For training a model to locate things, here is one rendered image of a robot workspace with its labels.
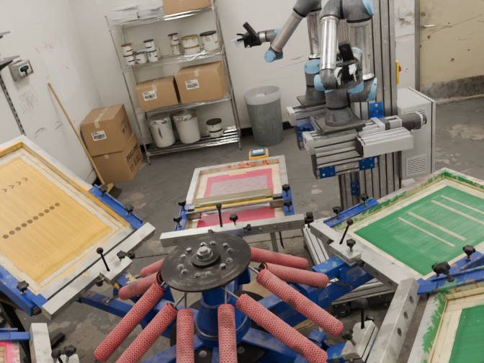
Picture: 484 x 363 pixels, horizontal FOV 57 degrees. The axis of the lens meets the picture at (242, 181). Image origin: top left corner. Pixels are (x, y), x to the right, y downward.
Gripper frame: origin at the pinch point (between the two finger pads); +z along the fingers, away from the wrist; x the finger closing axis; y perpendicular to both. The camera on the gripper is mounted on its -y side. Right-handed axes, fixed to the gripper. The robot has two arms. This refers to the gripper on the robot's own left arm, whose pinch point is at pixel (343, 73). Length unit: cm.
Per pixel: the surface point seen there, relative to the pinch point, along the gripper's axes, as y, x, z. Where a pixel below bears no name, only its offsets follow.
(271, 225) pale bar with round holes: 58, 44, 14
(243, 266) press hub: 32, 28, 77
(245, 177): 62, 80, -48
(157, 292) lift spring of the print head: 35, 57, 85
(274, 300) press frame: 61, 31, 61
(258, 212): 64, 60, -8
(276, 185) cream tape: 65, 58, -38
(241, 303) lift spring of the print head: 38, 27, 86
